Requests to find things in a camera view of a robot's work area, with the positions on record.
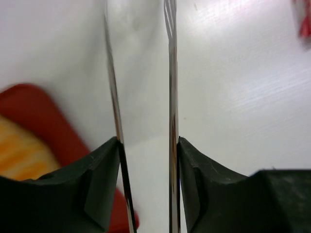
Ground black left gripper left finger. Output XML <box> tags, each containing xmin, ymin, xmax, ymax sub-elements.
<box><xmin>0</xmin><ymin>137</ymin><xmax>120</xmax><ymax>233</ymax></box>

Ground metal serving tongs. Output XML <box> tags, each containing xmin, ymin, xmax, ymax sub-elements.
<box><xmin>104</xmin><ymin>0</ymin><xmax>181</xmax><ymax>233</ymax></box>

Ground red serving tray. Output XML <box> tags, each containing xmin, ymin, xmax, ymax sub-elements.
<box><xmin>0</xmin><ymin>84</ymin><xmax>139</xmax><ymax>233</ymax></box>

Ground round orange bun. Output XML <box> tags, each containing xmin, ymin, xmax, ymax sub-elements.
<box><xmin>0</xmin><ymin>116</ymin><xmax>61</xmax><ymax>181</ymax></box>

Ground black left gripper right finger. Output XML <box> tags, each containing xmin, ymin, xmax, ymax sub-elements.
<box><xmin>178</xmin><ymin>137</ymin><xmax>311</xmax><ymax>233</ymax></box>

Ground red checkered cloth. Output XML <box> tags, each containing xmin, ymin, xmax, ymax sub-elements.
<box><xmin>292</xmin><ymin>0</ymin><xmax>311</xmax><ymax>50</ymax></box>

